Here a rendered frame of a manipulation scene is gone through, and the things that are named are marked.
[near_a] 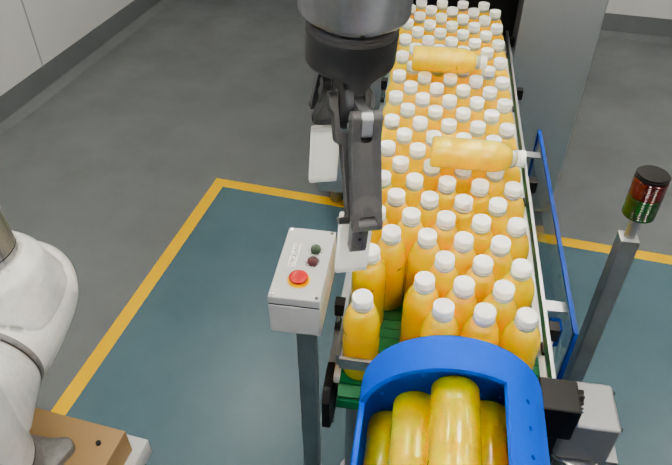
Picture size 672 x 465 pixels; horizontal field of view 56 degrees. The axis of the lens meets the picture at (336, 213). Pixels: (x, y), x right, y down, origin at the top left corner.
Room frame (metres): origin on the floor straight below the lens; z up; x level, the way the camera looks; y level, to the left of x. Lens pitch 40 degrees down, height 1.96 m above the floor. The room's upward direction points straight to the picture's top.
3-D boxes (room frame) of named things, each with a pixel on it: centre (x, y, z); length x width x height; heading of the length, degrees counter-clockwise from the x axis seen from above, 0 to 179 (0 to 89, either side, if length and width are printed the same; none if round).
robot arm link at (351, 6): (0.48, -0.02, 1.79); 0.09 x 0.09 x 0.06
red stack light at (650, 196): (0.97, -0.61, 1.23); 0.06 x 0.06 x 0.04
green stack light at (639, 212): (0.97, -0.61, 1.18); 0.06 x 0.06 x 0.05
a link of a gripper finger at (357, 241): (0.40, -0.02, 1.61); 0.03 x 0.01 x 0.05; 12
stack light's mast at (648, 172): (0.97, -0.61, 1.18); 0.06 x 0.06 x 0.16
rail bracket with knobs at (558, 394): (0.66, -0.40, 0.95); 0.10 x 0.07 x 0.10; 81
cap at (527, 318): (0.75, -0.34, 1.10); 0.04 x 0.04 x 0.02
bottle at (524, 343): (0.75, -0.34, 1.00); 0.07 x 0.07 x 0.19
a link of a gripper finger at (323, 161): (0.55, 0.01, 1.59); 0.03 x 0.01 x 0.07; 102
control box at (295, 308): (0.89, 0.06, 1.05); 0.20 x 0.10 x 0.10; 171
